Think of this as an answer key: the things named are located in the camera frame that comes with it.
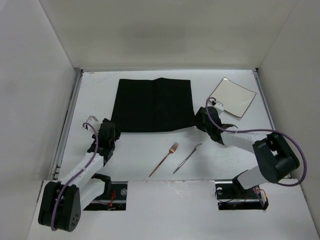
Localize right aluminium rail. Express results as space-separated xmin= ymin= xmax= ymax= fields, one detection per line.
xmin=252 ymin=67 xmax=292 ymax=178

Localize black cloth placemat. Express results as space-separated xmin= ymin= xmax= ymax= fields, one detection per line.
xmin=111 ymin=78 xmax=195 ymax=133

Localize silver knife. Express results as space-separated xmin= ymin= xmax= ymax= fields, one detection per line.
xmin=172 ymin=143 xmax=202 ymax=175

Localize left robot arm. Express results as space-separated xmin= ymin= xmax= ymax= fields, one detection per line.
xmin=38 ymin=118 xmax=121 ymax=232

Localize copper fork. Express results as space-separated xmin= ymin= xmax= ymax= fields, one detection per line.
xmin=149 ymin=142 xmax=179 ymax=177

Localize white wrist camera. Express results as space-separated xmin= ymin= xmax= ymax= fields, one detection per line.
xmin=214 ymin=100 xmax=224 ymax=112
xmin=86 ymin=115 xmax=100 ymax=131

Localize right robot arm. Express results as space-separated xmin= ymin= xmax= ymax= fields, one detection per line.
xmin=195 ymin=106 xmax=300 ymax=193

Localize square white plate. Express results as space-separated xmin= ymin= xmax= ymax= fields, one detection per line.
xmin=209 ymin=77 xmax=257 ymax=118

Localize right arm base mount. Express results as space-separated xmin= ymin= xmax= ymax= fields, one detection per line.
xmin=214 ymin=180 xmax=269 ymax=211

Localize left aluminium rail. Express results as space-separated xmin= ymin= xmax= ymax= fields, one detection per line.
xmin=48 ymin=67 xmax=83 ymax=180

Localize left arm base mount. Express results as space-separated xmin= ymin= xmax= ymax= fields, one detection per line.
xmin=84 ymin=181 xmax=128 ymax=212

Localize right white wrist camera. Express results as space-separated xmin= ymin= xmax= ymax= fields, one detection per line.
xmin=214 ymin=100 xmax=224 ymax=112

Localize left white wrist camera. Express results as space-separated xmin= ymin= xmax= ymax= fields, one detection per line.
xmin=86 ymin=115 xmax=100 ymax=131

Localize aluminium rail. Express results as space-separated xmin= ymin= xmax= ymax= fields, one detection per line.
xmin=252 ymin=67 xmax=292 ymax=178
xmin=48 ymin=67 xmax=83 ymax=180

